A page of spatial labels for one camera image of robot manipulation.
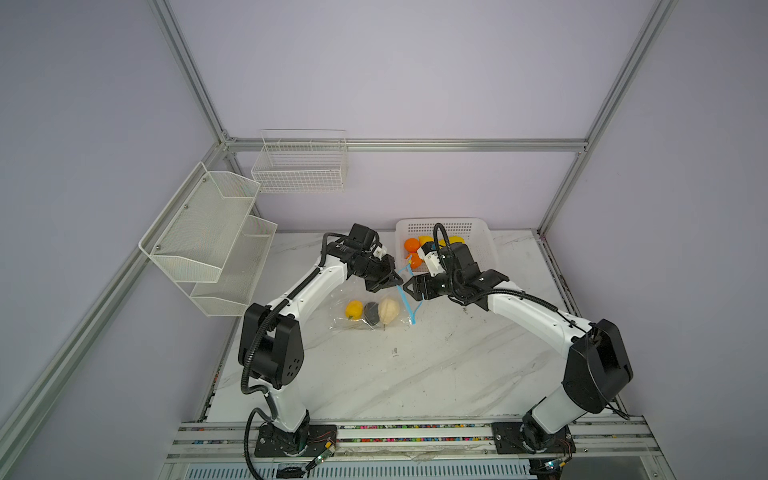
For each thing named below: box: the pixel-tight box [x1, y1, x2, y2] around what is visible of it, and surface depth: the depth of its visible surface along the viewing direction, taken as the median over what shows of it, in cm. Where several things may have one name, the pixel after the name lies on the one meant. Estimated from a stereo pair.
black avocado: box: [364, 302, 380, 326], surface depth 92 cm
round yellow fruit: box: [345, 300, 364, 320], surface depth 95 cm
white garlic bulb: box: [378, 298, 400, 325], surface depth 90 cm
